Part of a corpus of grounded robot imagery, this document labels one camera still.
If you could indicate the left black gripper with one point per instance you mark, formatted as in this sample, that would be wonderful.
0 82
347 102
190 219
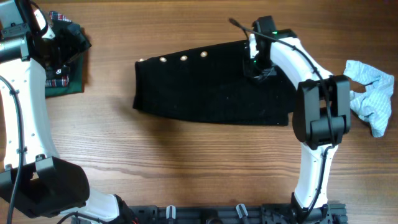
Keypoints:
73 50

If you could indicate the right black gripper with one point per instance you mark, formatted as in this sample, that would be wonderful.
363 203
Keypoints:
250 74

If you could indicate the black knit skirt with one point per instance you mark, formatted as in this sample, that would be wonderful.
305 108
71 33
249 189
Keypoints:
208 85

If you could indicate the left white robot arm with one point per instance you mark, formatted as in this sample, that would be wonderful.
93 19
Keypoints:
35 180

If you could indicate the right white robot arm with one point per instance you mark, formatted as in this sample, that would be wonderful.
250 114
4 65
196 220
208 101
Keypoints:
320 120

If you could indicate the plaid folded shirt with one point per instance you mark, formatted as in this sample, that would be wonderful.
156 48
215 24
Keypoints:
59 77

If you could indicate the light blue striped cloth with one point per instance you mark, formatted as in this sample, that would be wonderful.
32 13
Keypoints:
374 105

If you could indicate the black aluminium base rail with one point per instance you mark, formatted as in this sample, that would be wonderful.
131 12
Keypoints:
264 214

